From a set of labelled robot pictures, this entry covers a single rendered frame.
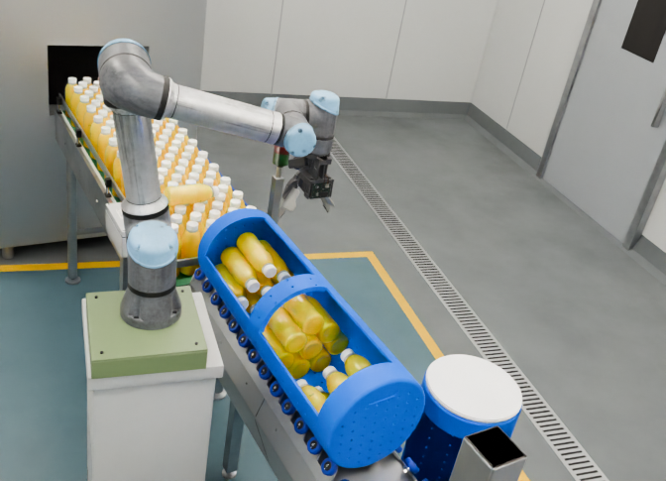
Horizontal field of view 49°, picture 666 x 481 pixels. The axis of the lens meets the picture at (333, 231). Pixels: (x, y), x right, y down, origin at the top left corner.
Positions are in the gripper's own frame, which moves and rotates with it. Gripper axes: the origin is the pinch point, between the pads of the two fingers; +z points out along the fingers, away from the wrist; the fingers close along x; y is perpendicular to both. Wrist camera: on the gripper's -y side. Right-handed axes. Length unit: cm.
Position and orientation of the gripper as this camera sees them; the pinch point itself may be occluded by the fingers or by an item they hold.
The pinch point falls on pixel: (302, 213)
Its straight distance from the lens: 199.9
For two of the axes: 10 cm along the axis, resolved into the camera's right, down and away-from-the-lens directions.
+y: 4.7, 4.9, -7.3
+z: -1.6, 8.6, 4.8
